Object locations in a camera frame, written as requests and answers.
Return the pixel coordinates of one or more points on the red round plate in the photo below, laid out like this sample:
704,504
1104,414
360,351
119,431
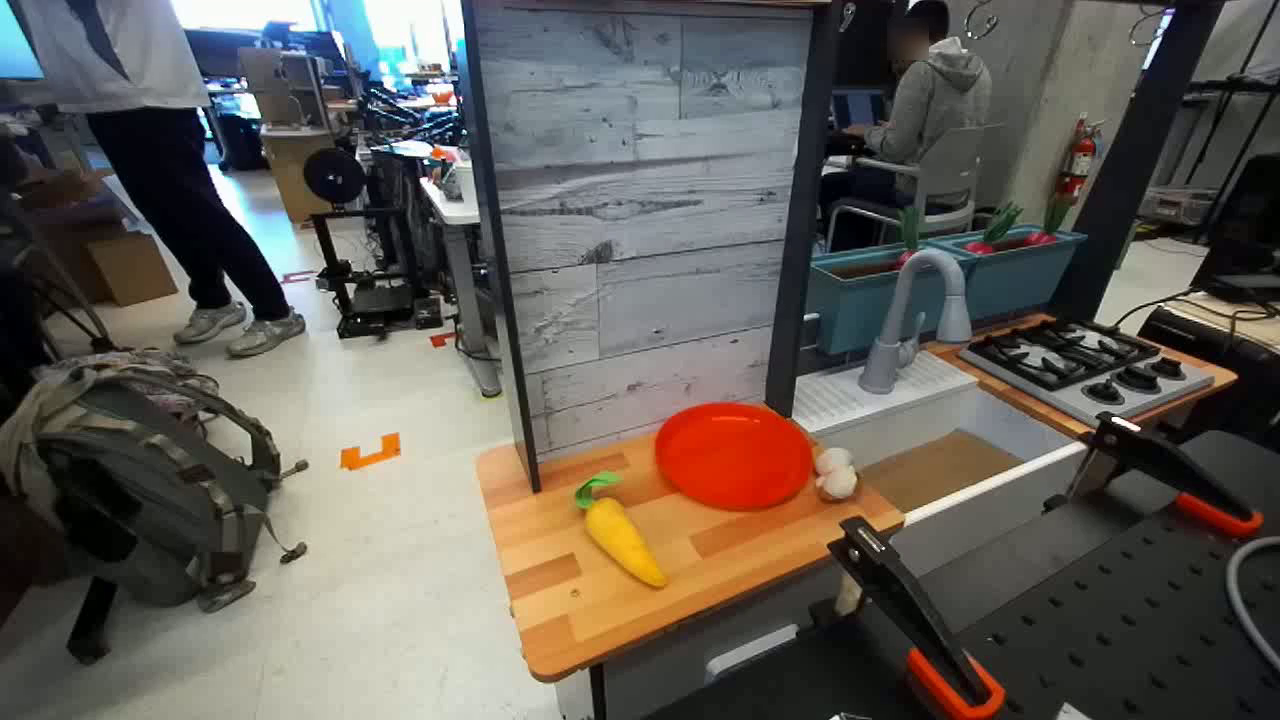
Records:
735,458

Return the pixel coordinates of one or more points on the grey toy faucet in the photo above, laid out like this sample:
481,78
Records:
912,284

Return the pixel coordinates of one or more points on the small grey doll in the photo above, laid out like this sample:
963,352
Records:
837,474

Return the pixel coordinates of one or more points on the black equipment stand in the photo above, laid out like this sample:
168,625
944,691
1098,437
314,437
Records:
372,284

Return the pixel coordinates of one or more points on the grey wood panel backdrop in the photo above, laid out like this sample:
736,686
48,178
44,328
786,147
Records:
643,214

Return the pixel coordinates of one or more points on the white toy sink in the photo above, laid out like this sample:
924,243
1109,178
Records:
885,401

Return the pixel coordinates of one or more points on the black office chair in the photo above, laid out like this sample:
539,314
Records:
1245,224

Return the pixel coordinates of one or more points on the cardboard box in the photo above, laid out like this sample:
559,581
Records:
129,266

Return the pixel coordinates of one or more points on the red fire extinguisher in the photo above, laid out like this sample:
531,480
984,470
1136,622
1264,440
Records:
1077,166

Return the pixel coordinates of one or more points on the seated person grey hoodie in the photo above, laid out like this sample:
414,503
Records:
934,122

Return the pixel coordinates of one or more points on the black structural pillar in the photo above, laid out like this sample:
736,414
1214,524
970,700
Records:
1133,147

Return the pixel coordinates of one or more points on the yellow carrot plush toy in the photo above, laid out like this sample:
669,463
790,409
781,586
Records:
625,538

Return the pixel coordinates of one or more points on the grey green backpack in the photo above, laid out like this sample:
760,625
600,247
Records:
133,480

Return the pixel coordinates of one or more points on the standing person white top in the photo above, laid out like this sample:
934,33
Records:
172,174

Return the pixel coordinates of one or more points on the grey chair of seated person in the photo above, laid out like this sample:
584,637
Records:
902,214

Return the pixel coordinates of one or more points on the white grey desk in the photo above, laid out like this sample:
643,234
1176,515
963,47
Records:
461,254

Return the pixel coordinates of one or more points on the toy stove with black burners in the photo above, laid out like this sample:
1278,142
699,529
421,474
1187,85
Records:
1087,364

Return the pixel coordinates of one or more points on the green toy vegetable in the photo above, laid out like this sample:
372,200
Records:
1002,220

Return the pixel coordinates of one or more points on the black frame post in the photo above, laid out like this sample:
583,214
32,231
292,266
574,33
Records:
496,266
803,224

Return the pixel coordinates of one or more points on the wooden cabinet with machine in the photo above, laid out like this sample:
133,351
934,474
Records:
287,122

